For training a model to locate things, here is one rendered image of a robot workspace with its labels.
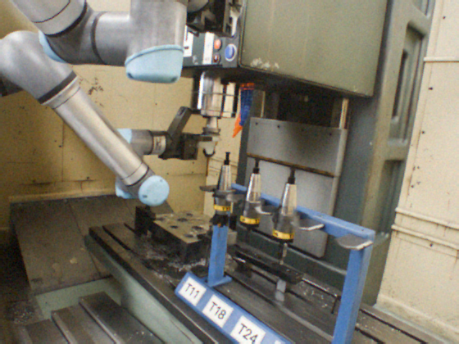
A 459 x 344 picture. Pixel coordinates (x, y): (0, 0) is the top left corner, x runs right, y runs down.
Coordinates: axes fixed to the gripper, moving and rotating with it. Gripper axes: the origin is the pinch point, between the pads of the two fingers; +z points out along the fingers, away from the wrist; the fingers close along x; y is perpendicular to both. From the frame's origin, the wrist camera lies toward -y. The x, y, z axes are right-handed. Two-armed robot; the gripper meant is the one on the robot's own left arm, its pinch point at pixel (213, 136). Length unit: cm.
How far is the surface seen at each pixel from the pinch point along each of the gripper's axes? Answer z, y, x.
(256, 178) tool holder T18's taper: -12.2, 6.1, 32.9
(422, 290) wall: 81, 58, 52
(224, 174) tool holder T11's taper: -12.7, 7.5, 21.7
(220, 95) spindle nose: -4.4, -13.5, 7.1
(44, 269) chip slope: -40, 67, -60
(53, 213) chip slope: -27, 53, -93
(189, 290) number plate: -19.9, 40.9, 19.9
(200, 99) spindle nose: -8.6, -11.7, 2.6
